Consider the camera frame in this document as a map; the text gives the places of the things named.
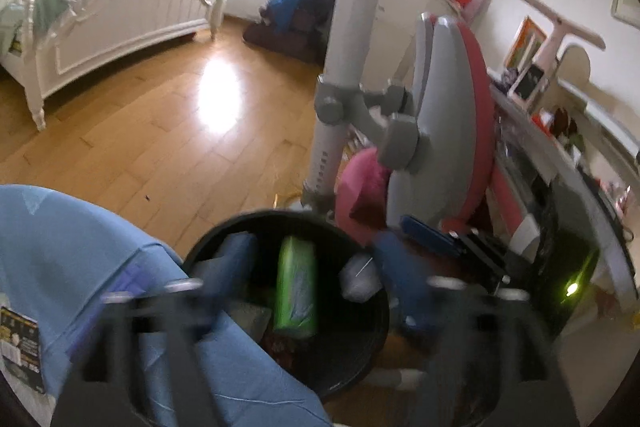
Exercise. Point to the black trash bin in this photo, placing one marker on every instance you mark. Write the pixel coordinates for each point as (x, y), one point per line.
(350, 357)

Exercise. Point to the pile of blue clothes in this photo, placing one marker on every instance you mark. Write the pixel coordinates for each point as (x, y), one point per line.
(292, 4)

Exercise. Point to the grey white desk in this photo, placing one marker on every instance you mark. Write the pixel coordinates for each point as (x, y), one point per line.
(595, 202)

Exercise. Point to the blue tablecloth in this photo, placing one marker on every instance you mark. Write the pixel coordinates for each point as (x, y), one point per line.
(60, 247)

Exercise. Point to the green packet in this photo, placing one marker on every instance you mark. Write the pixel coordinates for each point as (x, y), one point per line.
(295, 287)

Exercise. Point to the small black board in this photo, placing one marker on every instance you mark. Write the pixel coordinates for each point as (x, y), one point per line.
(530, 82)

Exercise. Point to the grey packet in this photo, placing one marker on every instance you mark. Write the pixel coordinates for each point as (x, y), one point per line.
(250, 319)

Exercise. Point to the red snack box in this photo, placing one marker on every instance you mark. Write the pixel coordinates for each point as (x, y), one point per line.
(286, 347)

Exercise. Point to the white crumpled paper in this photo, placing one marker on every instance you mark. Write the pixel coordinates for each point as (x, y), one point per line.
(360, 279)

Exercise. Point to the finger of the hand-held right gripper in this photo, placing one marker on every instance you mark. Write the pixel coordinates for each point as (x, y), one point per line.
(430, 234)

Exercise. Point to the white bed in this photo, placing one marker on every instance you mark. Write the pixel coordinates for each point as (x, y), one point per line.
(125, 32)

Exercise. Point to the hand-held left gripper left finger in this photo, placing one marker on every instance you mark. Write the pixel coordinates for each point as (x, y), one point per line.
(235, 272)

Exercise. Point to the white cabinet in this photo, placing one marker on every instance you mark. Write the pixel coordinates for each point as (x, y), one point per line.
(400, 2)

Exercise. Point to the beige desk stand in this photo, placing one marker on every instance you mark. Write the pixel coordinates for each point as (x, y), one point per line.
(560, 32)

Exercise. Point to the grey pink chair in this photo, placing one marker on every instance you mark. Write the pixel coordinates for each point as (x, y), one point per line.
(440, 107)

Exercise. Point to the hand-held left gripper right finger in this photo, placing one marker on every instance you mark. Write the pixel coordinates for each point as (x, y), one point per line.
(405, 287)

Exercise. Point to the dark brown bag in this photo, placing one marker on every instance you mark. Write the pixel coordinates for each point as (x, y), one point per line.
(280, 42)

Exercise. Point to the orange picture frame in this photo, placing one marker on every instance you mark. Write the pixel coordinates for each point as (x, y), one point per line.
(525, 42)

